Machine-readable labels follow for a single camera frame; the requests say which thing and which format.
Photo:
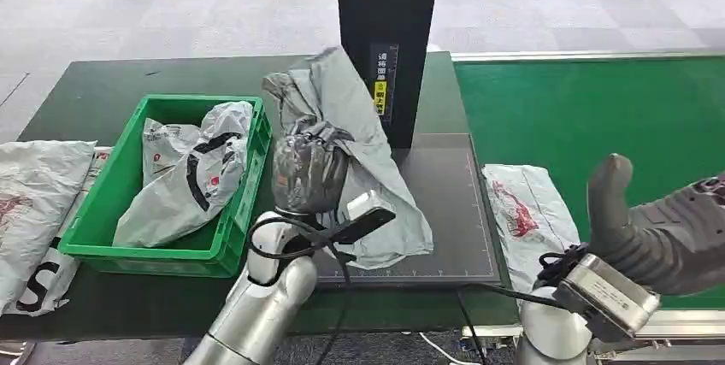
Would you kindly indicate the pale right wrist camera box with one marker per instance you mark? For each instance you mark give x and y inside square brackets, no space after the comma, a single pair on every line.
[609,294]

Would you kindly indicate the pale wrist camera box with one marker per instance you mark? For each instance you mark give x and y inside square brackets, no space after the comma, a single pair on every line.
[368,212]
[609,294]

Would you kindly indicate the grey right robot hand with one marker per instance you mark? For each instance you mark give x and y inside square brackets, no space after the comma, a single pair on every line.
[668,243]

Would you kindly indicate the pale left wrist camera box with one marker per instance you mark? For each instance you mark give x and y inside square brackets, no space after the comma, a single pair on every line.
[368,212]

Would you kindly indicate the large white parcel bag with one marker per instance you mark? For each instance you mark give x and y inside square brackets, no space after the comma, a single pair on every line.
[34,198]

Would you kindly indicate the silver conveyor side rail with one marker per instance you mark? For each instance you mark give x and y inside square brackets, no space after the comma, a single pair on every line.
[691,323]
[566,56]

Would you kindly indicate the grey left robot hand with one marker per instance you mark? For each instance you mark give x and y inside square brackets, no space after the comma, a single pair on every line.
[311,170]

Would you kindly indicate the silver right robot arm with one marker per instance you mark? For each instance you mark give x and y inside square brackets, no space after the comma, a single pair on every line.
[552,334]

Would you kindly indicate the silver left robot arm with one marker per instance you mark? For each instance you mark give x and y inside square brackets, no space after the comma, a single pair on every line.
[255,311]

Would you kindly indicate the black scanner stand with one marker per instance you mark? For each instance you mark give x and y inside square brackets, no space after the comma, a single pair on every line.
[447,209]

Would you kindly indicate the green plastic crate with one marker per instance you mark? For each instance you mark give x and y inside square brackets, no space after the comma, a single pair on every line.
[107,209]

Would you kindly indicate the grey plastic parcel bag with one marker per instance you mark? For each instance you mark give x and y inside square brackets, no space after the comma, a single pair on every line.
[385,221]

